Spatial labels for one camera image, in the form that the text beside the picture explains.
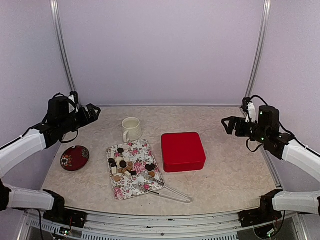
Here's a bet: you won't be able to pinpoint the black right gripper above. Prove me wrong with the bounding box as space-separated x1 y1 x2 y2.
222 115 269 144

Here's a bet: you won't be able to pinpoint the white ribbed ceramic mug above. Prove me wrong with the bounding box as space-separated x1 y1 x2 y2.
122 117 143 143

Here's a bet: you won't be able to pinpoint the metal tongs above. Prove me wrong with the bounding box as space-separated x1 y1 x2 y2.
132 173 193 204

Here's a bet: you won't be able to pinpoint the red floral vase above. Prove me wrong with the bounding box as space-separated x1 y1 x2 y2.
60 145 90 172

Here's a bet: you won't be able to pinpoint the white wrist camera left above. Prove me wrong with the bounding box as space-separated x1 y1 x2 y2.
68 91 79 113

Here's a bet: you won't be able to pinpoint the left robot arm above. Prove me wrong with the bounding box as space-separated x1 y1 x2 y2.
0 91 101 228

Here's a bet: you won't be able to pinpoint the dark round fluted chocolate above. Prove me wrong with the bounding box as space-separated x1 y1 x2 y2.
117 148 124 154

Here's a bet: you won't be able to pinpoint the aluminium frame post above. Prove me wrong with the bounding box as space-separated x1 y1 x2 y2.
244 0 272 98
49 0 77 92

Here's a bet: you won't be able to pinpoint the aluminium front rail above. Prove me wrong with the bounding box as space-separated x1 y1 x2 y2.
15 210 310 240

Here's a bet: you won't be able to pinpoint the caramel ridged oval chocolate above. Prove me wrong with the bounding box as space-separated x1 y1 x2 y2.
148 171 155 177

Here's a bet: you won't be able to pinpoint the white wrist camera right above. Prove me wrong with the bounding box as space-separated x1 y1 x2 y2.
241 97 257 123

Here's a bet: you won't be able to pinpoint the floral rectangular tray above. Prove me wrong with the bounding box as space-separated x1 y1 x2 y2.
106 139 164 201

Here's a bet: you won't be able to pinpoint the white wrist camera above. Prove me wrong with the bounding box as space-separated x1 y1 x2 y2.
68 91 79 113
241 97 257 123

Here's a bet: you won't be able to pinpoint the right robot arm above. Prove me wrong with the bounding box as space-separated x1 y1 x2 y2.
221 103 320 228

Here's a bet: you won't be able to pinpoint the right aluminium frame post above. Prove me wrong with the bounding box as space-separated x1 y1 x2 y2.
244 0 272 98

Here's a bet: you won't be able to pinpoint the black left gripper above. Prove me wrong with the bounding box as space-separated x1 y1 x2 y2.
59 103 101 134

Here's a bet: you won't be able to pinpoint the left aluminium frame post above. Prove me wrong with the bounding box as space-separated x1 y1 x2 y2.
49 0 77 92

